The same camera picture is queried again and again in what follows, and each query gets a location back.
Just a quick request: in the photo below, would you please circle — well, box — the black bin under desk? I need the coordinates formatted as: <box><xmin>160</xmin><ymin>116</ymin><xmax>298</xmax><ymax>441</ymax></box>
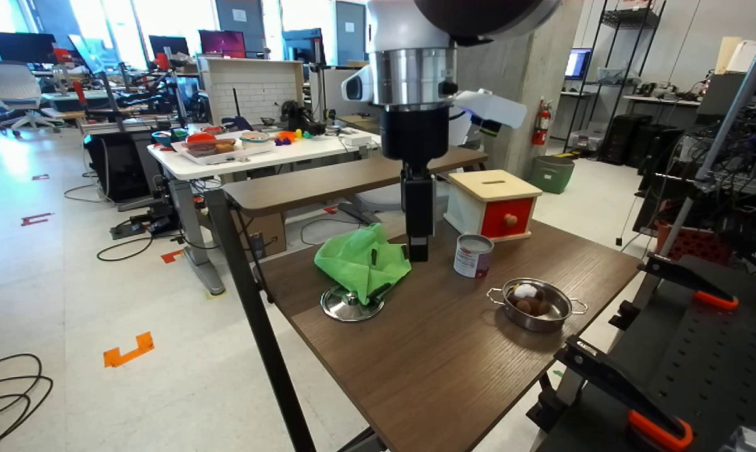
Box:
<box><xmin>82</xmin><ymin>128</ymin><xmax>147</xmax><ymax>204</ymax></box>

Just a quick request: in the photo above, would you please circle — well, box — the tin can with purple label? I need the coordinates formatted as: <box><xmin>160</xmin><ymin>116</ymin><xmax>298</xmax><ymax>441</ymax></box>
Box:
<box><xmin>451</xmin><ymin>234</ymin><xmax>496</xmax><ymax>282</ymax></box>

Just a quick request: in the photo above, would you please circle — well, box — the purple screen monitor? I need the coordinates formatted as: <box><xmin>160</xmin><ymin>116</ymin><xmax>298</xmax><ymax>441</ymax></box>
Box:
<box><xmin>196</xmin><ymin>27</ymin><xmax>248</xmax><ymax>61</ymax></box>

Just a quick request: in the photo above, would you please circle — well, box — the green plastic basket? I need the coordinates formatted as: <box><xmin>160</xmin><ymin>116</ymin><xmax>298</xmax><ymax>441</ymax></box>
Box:
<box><xmin>526</xmin><ymin>149</ymin><xmax>577</xmax><ymax>195</ymax></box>

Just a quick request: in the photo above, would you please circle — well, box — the white office chair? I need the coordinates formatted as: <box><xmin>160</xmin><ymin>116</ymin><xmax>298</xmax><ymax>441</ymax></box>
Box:
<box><xmin>0</xmin><ymin>61</ymin><xmax>65</xmax><ymax>135</ymax></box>

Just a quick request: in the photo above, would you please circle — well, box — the red fire extinguisher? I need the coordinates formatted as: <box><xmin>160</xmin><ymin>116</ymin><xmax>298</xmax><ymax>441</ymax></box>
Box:
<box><xmin>531</xmin><ymin>97</ymin><xmax>555</xmax><ymax>149</ymax></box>

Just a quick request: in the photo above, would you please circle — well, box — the wooden box with red drawer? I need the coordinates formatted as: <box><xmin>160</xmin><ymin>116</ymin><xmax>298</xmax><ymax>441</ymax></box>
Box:
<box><xmin>441</xmin><ymin>168</ymin><xmax>545</xmax><ymax>244</ymax></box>

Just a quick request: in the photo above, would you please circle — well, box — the blue screen monitor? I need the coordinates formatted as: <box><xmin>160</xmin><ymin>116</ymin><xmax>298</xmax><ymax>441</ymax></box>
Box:
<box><xmin>281</xmin><ymin>27</ymin><xmax>325</xmax><ymax>67</ymax></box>

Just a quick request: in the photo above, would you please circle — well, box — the white desk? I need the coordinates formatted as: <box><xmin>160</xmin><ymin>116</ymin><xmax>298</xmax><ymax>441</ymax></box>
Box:
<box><xmin>145</xmin><ymin>128</ymin><xmax>383</xmax><ymax>297</ymax></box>

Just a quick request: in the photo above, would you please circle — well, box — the green cloth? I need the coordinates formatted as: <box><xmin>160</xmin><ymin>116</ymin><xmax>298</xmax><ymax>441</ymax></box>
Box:
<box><xmin>310</xmin><ymin>222</ymin><xmax>413</xmax><ymax>308</ymax></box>

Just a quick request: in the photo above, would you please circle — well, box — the white pegboard panel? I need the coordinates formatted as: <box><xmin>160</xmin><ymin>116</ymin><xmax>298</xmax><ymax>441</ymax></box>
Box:
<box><xmin>202</xmin><ymin>57</ymin><xmax>307</xmax><ymax>128</ymax></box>

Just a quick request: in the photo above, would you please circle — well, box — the brown raised table shelf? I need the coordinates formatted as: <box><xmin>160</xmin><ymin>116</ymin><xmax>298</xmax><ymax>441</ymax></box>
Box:
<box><xmin>220</xmin><ymin>149</ymin><xmax>490</xmax><ymax>213</ymax></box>

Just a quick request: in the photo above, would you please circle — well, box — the red mesh crate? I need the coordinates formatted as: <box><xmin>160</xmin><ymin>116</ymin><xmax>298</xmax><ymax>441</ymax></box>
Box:
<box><xmin>654</xmin><ymin>224</ymin><xmax>736</xmax><ymax>266</ymax></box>

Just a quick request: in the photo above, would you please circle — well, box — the grey metal stand pole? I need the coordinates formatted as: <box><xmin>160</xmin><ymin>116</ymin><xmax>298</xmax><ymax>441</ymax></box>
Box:
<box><xmin>654</xmin><ymin>11</ymin><xmax>756</xmax><ymax>258</ymax></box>

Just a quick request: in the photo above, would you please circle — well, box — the brown and white toy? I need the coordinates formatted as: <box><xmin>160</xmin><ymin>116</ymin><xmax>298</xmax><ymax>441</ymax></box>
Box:
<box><xmin>510</xmin><ymin>282</ymin><xmax>556</xmax><ymax>320</ymax></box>

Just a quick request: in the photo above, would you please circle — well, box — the black floor cable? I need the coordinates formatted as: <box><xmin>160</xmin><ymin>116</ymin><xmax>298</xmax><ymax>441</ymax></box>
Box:
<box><xmin>94</xmin><ymin>228</ymin><xmax>157</xmax><ymax>264</ymax></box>
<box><xmin>0</xmin><ymin>351</ymin><xmax>55</xmax><ymax>450</ymax></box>

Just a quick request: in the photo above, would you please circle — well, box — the black metal table leg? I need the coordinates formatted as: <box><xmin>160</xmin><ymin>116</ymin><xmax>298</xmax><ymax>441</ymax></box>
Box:
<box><xmin>202</xmin><ymin>189</ymin><xmax>319</xmax><ymax>452</ymax></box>

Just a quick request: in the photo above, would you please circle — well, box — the dark screen monitor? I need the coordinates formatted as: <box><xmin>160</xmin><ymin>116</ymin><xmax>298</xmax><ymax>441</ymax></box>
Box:
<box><xmin>147</xmin><ymin>32</ymin><xmax>190</xmax><ymax>61</ymax></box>
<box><xmin>0</xmin><ymin>31</ymin><xmax>57</xmax><ymax>66</ymax></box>

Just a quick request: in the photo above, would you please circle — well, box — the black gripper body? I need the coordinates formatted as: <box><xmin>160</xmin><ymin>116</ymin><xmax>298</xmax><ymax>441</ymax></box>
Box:
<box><xmin>382</xmin><ymin>106</ymin><xmax>451</xmax><ymax>184</ymax></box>

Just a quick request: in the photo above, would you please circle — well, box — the small metal pot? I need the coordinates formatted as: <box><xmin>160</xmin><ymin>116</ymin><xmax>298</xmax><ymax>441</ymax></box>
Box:
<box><xmin>484</xmin><ymin>276</ymin><xmax>588</xmax><ymax>333</ymax></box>

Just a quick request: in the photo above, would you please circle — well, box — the black perforated mounting platform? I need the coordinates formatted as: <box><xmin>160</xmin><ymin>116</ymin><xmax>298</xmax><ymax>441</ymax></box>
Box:
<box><xmin>549</xmin><ymin>266</ymin><xmax>756</xmax><ymax>452</ymax></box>

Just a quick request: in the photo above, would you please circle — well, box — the metal bowl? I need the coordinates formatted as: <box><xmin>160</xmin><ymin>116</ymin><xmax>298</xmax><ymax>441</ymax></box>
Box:
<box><xmin>315</xmin><ymin>282</ymin><xmax>388</xmax><ymax>327</ymax></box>

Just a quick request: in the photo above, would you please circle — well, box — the black device on desk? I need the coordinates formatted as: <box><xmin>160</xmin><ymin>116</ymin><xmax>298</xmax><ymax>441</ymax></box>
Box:
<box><xmin>278</xmin><ymin>97</ymin><xmax>310</xmax><ymax>133</ymax></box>

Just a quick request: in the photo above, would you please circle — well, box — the orange object on desk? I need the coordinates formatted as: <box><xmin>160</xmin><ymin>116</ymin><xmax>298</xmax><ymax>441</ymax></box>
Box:
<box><xmin>182</xmin><ymin>124</ymin><xmax>227</xmax><ymax>155</ymax></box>

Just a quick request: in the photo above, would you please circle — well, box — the black clamp with orange handle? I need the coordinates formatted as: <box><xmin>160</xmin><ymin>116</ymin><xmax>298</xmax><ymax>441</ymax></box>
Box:
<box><xmin>638</xmin><ymin>252</ymin><xmax>740</xmax><ymax>315</ymax></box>
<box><xmin>524</xmin><ymin>336</ymin><xmax>698</xmax><ymax>452</ymax></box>

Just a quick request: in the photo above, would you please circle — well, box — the tall metal shelf rack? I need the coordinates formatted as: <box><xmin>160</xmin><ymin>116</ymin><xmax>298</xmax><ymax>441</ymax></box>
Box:
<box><xmin>563</xmin><ymin>0</ymin><xmax>672</xmax><ymax>158</ymax></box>

